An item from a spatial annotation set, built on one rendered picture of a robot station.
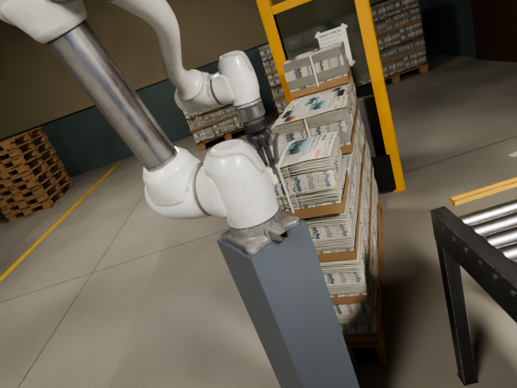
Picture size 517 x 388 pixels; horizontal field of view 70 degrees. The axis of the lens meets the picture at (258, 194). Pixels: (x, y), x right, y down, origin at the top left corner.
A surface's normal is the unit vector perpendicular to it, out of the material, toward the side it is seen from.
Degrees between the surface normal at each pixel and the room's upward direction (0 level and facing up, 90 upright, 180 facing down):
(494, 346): 0
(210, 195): 84
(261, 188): 88
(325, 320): 90
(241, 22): 90
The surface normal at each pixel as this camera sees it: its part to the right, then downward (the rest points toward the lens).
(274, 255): 0.55, 0.15
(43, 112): 0.04, 0.38
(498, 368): -0.32, -0.87
